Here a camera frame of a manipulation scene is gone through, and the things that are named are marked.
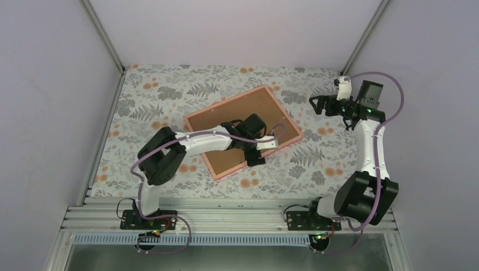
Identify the pink wooden picture frame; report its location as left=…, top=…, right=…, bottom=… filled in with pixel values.
left=183, top=84, right=304, bottom=182

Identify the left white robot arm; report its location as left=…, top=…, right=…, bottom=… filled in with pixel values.
left=130, top=114, right=278, bottom=229

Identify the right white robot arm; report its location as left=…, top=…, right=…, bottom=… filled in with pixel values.
left=306, top=77, right=399, bottom=230

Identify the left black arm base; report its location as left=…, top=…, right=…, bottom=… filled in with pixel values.
left=117, top=209, right=177, bottom=251

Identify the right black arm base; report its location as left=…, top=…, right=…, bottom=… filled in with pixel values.
left=283, top=211, right=342, bottom=252

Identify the floral patterned table mat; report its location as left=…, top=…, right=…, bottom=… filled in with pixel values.
left=91, top=65, right=356, bottom=199

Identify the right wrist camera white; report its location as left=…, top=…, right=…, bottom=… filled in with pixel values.
left=334, top=76, right=352, bottom=100

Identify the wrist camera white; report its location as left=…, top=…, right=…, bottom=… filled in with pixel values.
left=334, top=76, right=352, bottom=100
left=256, top=135, right=279, bottom=150

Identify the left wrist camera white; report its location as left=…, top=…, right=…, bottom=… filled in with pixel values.
left=256, top=135, right=279, bottom=150

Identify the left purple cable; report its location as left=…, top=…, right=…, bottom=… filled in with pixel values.
left=130, top=123, right=288, bottom=255

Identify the aluminium mounting rail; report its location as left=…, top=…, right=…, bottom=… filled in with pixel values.
left=59, top=197, right=398, bottom=235

